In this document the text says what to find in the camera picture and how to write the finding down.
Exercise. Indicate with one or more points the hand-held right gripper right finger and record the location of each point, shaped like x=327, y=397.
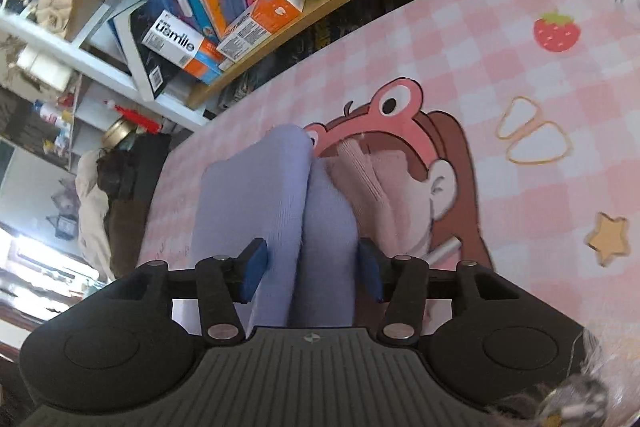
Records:
x=370, y=269

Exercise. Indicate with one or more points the gold round tin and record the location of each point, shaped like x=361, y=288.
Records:
x=119, y=132

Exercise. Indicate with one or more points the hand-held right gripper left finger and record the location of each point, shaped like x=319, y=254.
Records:
x=254, y=272

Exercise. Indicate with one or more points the lavender shirt with orange print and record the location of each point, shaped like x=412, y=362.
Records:
x=280, y=207

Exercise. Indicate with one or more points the brown garment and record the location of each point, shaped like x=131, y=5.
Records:
x=127, y=242

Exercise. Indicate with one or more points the pink checked printed blanket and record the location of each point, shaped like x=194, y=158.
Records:
x=525, y=157

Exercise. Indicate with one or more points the white shelf frame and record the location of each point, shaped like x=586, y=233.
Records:
x=75, y=52

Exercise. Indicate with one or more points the dark garment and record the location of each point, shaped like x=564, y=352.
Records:
x=115, y=172

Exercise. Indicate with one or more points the cream jacket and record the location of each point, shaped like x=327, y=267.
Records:
x=92, y=217

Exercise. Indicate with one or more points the orange and white box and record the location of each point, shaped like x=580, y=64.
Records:
x=260, y=19

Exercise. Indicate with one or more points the white box with orange-blue end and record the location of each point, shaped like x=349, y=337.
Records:
x=175, y=44

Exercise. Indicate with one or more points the red bottle with white cap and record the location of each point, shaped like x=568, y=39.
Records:
x=135, y=117

